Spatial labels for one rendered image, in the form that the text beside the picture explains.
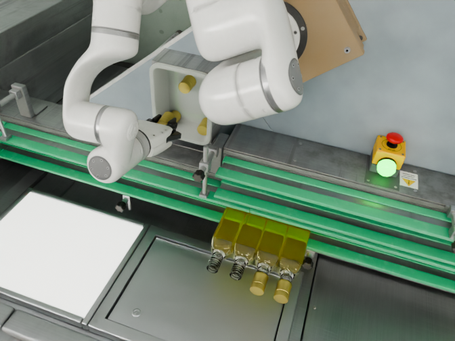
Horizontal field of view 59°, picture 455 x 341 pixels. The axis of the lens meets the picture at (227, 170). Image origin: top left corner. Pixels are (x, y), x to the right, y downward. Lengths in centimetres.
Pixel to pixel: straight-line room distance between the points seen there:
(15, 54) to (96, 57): 91
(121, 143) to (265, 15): 34
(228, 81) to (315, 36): 31
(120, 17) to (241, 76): 24
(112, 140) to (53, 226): 59
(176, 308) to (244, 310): 17
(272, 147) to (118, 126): 48
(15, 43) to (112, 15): 93
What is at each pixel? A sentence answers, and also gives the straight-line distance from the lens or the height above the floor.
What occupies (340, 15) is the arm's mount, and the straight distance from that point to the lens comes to 90.
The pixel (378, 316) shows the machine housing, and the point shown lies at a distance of 122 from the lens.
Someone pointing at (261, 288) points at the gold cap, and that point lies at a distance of 97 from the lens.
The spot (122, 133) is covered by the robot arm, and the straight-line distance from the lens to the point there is 77.
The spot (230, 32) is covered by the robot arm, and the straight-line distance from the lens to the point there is 66.
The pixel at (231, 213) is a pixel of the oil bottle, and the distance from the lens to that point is 108.
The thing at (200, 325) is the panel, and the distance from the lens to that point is 107.
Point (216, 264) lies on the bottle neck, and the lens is 100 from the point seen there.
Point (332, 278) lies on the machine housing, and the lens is 124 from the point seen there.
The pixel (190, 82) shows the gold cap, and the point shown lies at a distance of 110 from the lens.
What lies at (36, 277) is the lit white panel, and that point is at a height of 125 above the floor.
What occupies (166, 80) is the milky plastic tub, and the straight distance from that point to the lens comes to 116.
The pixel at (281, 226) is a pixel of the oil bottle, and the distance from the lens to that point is 107.
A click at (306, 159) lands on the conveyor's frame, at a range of 108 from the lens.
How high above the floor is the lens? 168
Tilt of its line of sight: 46 degrees down
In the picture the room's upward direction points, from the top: 153 degrees counter-clockwise
